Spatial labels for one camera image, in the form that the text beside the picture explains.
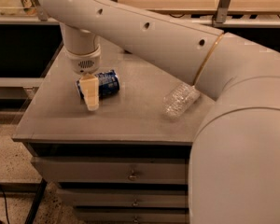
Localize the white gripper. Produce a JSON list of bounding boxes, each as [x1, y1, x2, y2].
[[65, 47, 101, 111]]

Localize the blue pepsi can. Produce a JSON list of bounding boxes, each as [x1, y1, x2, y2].
[[76, 70, 119, 98]]

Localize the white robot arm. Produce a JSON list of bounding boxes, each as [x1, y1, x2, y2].
[[38, 0, 280, 224]]

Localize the grey drawer cabinet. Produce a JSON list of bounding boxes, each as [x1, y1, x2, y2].
[[11, 26, 217, 224]]

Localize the clear plastic water bottle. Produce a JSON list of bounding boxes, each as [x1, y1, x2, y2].
[[163, 83, 201, 119]]

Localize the top grey drawer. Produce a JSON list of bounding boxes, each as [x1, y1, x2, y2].
[[32, 157, 188, 185]]

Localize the grey drawer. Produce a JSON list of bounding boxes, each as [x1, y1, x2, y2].
[[74, 207, 189, 224], [57, 189, 188, 208], [32, 157, 188, 185]]

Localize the middle grey drawer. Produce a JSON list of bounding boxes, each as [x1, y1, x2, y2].
[[57, 189, 188, 208]]

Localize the bottom grey drawer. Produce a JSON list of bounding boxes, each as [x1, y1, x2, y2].
[[74, 207, 189, 224]]

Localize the black floor cable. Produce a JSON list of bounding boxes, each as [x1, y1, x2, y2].
[[0, 176, 11, 224]]

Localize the wooden shelf with metal rail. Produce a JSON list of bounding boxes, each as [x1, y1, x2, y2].
[[0, 0, 280, 28]]

